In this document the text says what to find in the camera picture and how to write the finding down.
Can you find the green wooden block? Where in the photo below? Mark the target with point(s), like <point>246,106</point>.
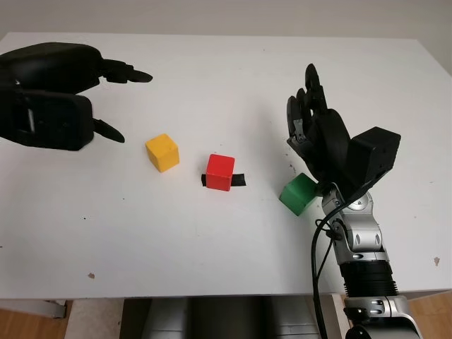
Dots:
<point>296,194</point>

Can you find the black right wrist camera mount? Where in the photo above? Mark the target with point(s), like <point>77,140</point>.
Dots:
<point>378,152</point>

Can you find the black tape strip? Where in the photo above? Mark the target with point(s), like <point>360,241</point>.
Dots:
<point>238,180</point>

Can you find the white table leg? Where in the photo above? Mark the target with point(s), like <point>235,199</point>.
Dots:
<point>337,314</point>

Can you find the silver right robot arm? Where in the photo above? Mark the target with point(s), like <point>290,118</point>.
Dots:
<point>363,240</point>

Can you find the grey table bracket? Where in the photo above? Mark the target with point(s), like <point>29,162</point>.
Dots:
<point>53,309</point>

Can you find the dark grey robot torso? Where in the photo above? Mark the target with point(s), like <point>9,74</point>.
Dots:
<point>226,318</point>

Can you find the yellow wooden block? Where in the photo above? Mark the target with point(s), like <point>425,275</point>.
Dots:
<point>162,152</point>

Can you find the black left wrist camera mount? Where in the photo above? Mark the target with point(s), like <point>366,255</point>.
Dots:
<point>53,120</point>

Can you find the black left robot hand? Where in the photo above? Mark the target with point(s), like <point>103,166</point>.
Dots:
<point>53,65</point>

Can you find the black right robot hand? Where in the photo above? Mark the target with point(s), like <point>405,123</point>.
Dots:
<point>328,141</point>

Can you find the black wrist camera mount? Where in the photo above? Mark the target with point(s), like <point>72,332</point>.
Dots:
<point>53,120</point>
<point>378,152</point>

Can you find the red wooden block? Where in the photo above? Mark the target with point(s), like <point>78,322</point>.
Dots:
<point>219,173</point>

